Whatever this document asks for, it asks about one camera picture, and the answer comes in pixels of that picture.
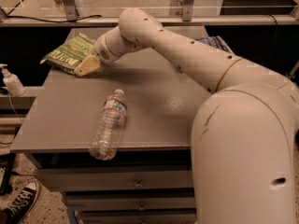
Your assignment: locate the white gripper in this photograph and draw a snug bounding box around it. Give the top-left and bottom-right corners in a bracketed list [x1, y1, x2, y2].
[74, 35, 120, 77]

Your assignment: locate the green jalapeno chip bag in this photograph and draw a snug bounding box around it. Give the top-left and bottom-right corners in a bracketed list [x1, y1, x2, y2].
[40, 34, 95, 75]

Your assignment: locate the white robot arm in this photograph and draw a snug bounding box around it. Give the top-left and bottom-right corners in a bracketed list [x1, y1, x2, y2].
[75, 8, 299, 224]

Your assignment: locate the blue chip bag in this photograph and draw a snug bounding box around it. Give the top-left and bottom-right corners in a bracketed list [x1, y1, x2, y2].
[198, 35, 234, 53]

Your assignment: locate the clear plastic water bottle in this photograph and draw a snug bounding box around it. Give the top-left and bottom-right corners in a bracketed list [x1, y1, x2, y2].
[89, 89, 127, 161]

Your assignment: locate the white pump sanitizer bottle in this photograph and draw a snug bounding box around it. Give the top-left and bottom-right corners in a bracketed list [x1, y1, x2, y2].
[0, 63, 25, 96]

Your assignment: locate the grey drawer cabinet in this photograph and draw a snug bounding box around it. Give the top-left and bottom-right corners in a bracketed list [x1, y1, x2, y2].
[11, 38, 206, 224]

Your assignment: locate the black canvas sneaker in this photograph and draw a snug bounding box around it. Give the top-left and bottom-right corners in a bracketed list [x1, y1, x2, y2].
[0, 181, 40, 224]

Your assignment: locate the black cable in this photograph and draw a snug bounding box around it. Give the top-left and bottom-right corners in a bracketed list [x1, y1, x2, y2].
[0, 7, 103, 24]

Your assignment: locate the metal frame rail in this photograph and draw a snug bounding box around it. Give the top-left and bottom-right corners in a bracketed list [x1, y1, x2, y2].
[0, 14, 299, 27]

